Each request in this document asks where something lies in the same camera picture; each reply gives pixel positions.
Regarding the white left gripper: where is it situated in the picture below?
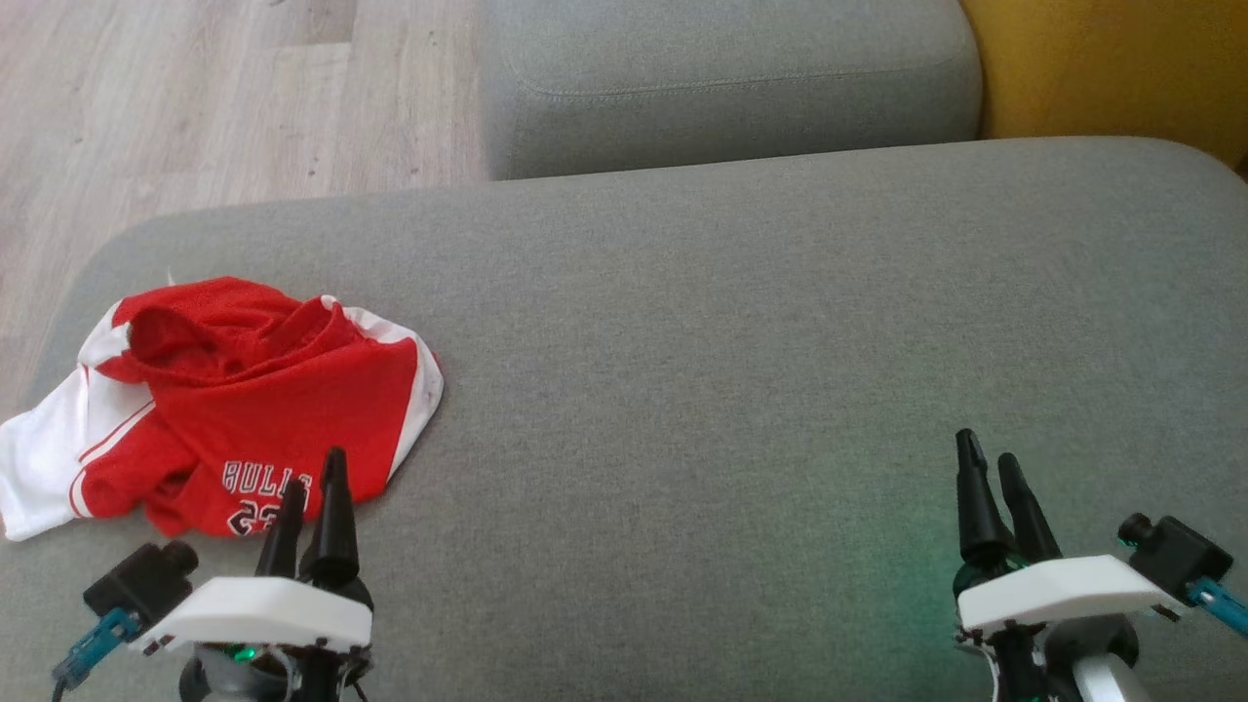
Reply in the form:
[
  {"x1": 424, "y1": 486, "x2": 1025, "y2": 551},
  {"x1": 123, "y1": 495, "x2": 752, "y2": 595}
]
[{"x1": 141, "y1": 447, "x2": 373, "y2": 652}]

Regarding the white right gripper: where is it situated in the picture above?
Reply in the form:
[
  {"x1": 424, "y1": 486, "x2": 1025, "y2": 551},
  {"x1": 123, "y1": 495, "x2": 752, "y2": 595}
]
[{"x1": 954, "y1": 429, "x2": 1186, "y2": 635}]

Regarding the red white Bulls jersey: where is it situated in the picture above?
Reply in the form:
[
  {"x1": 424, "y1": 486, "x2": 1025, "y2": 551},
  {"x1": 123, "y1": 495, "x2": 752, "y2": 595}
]
[{"x1": 0, "y1": 276, "x2": 445, "y2": 542}]

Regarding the large grey sofa seat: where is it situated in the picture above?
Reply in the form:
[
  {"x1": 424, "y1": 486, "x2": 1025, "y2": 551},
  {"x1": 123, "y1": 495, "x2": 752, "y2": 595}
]
[{"x1": 0, "y1": 136, "x2": 1248, "y2": 702}]

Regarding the large yellow sofa backrest cushion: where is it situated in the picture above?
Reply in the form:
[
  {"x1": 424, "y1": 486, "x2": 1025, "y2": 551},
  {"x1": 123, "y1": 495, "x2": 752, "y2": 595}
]
[{"x1": 960, "y1": 0, "x2": 1248, "y2": 176}]

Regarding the long grey sofa seat cushion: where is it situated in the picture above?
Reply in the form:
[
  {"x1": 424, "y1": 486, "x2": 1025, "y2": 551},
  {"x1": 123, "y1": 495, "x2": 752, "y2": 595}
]
[{"x1": 483, "y1": 0, "x2": 984, "y2": 181}]

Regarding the right black cable teal plug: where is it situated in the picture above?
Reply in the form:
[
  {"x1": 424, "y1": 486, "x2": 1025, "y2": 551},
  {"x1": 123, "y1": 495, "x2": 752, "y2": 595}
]
[{"x1": 1188, "y1": 577, "x2": 1248, "y2": 640}]

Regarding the black cable teal plug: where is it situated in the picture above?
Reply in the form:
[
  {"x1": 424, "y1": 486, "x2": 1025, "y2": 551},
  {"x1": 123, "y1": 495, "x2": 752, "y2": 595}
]
[
  {"x1": 1188, "y1": 577, "x2": 1248, "y2": 640},
  {"x1": 51, "y1": 606, "x2": 142, "y2": 702}
]

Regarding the left black cable teal plug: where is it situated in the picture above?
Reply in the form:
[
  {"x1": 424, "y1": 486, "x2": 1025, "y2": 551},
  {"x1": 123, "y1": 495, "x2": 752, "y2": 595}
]
[{"x1": 51, "y1": 606, "x2": 142, "y2": 702}]

